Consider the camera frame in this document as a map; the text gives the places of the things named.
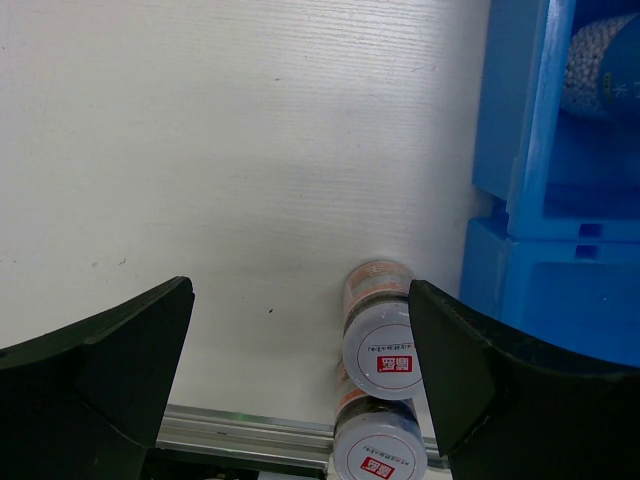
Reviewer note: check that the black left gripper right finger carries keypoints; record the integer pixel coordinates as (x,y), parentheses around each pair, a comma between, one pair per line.
(507,405)

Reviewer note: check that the red label spice jar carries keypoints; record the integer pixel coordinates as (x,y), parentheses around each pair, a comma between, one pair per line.
(375,438)
(378,348)

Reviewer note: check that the blue bin near compartment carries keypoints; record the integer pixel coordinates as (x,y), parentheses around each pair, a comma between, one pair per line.
(581,295)

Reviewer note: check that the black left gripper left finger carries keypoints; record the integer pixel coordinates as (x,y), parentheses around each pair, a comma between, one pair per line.
(86,401)

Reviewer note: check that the aluminium table frame rail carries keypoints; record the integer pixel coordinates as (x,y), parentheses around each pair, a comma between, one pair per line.
(239,436)

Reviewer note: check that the blue bin compartment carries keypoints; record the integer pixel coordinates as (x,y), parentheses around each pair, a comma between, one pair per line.
(581,295)
(553,175)

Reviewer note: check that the blue label shaker silver lid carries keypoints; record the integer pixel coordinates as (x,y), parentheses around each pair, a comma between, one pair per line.
(601,79)

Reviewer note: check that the blue bin middle compartment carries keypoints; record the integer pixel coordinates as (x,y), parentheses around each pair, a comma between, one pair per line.
(553,175)

